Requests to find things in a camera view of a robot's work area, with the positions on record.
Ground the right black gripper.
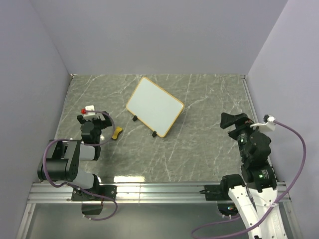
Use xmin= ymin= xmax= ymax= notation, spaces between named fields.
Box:
xmin=219 ymin=111 xmax=264 ymax=161

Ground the yellow bone-shaped eraser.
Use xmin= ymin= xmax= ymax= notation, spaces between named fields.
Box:
xmin=112 ymin=126 xmax=123 ymax=140

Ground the yellow framed whiteboard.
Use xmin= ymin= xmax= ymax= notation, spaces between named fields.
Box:
xmin=126 ymin=77 xmax=184 ymax=137

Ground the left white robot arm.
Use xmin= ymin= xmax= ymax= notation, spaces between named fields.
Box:
xmin=37 ymin=111 xmax=115 ymax=200

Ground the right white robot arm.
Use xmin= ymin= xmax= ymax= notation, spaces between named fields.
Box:
xmin=220 ymin=113 xmax=287 ymax=239

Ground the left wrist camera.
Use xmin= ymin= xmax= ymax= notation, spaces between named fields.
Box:
xmin=81 ymin=105 xmax=98 ymax=120

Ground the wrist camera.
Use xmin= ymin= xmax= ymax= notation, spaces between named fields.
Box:
xmin=250 ymin=115 xmax=276 ymax=133
xmin=81 ymin=105 xmax=98 ymax=120

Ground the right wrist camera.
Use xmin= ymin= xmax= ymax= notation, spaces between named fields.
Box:
xmin=250 ymin=115 xmax=276 ymax=133

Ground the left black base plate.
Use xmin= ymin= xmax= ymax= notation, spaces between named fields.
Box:
xmin=71 ymin=185 xmax=117 ymax=202

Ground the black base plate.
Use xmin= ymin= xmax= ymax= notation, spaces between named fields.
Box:
xmin=71 ymin=185 xmax=117 ymax=202
xmin=199 ymin=184 xmax=231 ymax=201

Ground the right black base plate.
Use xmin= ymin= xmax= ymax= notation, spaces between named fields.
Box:
xmin=199 ymin=184 xmax=231 ymax=201

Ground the aluminium mounting rail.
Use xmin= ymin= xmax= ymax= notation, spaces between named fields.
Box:
xmin=27 ymin=183 xmax=292 ymax=205

